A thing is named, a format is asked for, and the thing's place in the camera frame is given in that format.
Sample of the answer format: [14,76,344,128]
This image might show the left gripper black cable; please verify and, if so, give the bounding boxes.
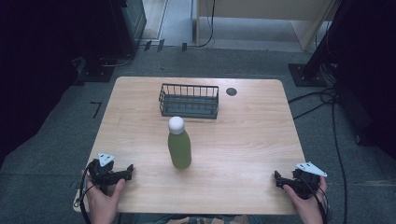
[78,161,96,224]

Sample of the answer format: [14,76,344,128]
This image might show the black stand base plate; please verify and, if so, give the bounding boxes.
[287,63,329,88]

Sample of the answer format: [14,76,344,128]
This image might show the black wire basket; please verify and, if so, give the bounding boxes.
[158,82,220,120]

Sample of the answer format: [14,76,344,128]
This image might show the green bottle with white cap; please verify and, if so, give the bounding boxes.
[167,116,192,170]

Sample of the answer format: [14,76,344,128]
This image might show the person's right hand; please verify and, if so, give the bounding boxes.
[282,175,329,224]

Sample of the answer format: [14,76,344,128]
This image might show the black stand with base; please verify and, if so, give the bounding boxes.
[77,46,116,84]

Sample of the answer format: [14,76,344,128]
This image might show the light wooden cabinet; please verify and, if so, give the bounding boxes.
[195,0,340,52]

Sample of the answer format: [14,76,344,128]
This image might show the black floor cables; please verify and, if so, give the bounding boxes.
[287,87,349,224]

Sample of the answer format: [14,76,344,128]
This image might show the thin black hanging cable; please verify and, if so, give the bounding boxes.
[195,0,217,49]

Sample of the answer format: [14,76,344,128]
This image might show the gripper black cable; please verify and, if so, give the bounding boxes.
[78,161,96,224]
[306,178,332,224]

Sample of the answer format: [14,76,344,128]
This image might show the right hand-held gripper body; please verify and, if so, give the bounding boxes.
[281,161,329,201]

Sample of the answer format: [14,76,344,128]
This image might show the dark equipment cabinet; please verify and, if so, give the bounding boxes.
[106,0,148,59]

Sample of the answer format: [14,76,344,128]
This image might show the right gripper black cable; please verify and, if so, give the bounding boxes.
[306,178,332,224]

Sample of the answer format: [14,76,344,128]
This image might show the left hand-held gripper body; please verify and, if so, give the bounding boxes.
[88,152,128,194]

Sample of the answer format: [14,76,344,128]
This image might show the person's left hand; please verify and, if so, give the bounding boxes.
[80,169,126,224]

